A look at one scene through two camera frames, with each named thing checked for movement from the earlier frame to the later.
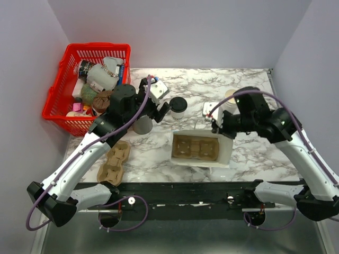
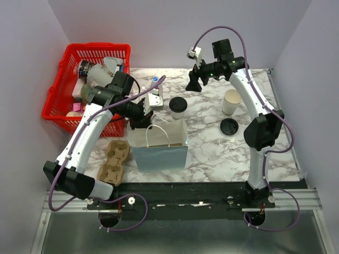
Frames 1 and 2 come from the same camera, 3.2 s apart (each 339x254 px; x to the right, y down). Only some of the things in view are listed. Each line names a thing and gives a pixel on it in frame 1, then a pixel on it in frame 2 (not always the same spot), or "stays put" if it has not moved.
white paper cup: [230, 106] stays put
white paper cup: [178, 116] stays put
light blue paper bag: [225, 151] -> [163, 146]
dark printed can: [83, 66] stays put
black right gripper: [223, 130] -> [192, 85]
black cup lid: [178, 104] stays put
